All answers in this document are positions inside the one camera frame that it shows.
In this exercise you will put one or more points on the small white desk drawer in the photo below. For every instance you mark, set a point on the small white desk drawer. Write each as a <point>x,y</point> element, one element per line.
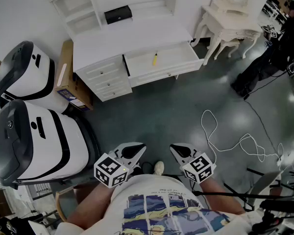
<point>103,69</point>
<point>114,92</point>
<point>107,81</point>

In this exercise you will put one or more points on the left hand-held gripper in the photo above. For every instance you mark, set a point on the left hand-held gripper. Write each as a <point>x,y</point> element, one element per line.
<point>111,170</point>

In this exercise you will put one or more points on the black shoulder pack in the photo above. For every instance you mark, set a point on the black shoulder pack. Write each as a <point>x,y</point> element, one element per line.
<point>279,207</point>

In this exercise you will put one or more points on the wooden chair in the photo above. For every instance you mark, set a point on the wooden chair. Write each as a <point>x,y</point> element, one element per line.
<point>59,204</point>

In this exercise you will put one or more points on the white stool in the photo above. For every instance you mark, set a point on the white stool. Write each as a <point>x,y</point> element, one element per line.
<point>231,43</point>

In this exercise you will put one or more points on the white dressing table with mirror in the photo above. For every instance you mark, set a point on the white dressing table with mirror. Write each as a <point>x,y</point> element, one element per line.
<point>225,26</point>

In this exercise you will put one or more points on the person's left forearm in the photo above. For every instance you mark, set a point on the person's left forearm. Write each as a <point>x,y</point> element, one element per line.
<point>88,209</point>

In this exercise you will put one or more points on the person's right forearm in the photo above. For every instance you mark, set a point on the person's right forearm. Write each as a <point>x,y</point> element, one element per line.
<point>218,195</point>

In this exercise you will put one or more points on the person's white printed shirt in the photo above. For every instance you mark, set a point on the person's white printed shirt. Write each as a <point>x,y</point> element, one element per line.
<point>161,187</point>

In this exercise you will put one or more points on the person's white shoe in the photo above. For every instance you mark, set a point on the person's white shoe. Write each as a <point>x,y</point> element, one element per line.
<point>158,168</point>

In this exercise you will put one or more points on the black box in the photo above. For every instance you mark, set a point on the black box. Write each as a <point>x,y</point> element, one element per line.
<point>117,15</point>

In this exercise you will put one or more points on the yellow screwdriver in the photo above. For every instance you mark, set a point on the yellow screwdriver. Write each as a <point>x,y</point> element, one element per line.
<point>155,59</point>

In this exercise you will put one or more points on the white and black machine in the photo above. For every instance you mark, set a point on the white and black machine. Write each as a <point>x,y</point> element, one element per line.
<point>51,143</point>
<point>22,70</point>

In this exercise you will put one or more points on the white ribbed heater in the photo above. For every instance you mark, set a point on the white ribbed heater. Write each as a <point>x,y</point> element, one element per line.
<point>42,191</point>

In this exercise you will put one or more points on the white desk with hutch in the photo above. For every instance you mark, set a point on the white desk with hutch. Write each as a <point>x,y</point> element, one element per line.
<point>137,30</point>

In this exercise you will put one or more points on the brown cardboard box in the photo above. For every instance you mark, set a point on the brown cardboard box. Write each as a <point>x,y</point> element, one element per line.
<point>69,50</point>

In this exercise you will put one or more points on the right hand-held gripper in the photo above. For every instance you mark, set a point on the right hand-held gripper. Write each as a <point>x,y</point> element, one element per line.
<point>198,168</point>

